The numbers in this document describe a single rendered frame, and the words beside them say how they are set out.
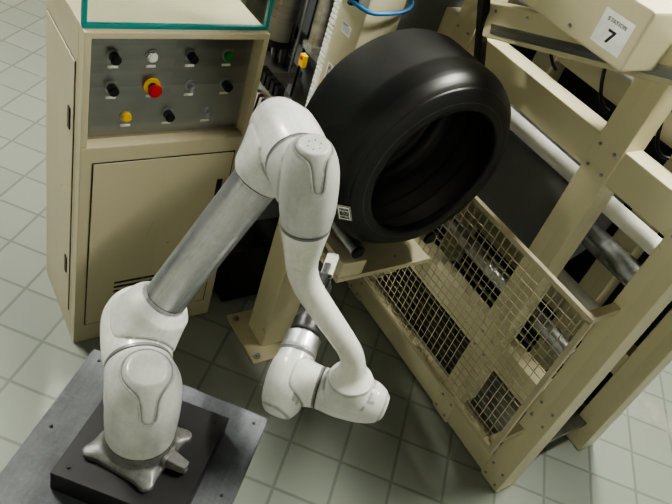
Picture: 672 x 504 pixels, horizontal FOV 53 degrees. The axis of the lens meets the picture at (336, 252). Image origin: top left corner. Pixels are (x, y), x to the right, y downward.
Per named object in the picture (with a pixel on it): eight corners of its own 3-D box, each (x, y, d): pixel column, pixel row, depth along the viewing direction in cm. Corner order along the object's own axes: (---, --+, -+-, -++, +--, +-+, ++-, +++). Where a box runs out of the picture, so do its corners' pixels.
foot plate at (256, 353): (226, 316, 288) (226, 313, 286) (281, 303, 302) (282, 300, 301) (252, 365, 273) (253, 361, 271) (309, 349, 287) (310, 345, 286)
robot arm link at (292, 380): (277, 357, 170) (327, 372, 168) (255, 415, 163) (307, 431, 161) (275, 340, 161) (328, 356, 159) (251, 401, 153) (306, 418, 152)
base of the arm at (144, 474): (162, 504, 147) (164, 490, 144) (78, 455, 151) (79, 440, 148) (208, 444, 161) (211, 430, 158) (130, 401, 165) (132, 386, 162)
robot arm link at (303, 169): (346, 237, 129) (326, 194, 139) (359, 157, 117) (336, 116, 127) (279, 244, 125) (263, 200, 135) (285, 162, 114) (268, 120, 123)
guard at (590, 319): (357, 274, 285) (415, 136, 240) (361, 273, 286) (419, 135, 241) (490, 454, 235) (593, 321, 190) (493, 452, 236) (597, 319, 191)
